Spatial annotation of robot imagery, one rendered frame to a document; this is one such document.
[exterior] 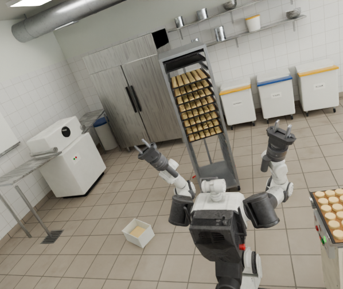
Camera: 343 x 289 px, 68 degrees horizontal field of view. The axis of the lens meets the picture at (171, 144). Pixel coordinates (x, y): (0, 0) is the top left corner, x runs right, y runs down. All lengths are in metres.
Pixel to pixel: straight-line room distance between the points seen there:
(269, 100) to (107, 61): 2.89
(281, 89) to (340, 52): 1.24
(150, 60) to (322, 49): 2.93
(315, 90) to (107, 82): 3.53
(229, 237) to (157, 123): 3.81
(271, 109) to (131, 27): 3.07
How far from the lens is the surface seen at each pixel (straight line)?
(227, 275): 1.53
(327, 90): 4.83
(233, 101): 4.71
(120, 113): 5.06
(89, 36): 5.98
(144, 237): 3.10
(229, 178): 3.40
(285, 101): 4.76
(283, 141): 1.20
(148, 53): 4.55
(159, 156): 1.44
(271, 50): 5.19
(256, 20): 4.86
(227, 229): 1.21
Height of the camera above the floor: 2.09
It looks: 24 degrees down
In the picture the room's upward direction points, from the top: 19 degrees counter-clockwise
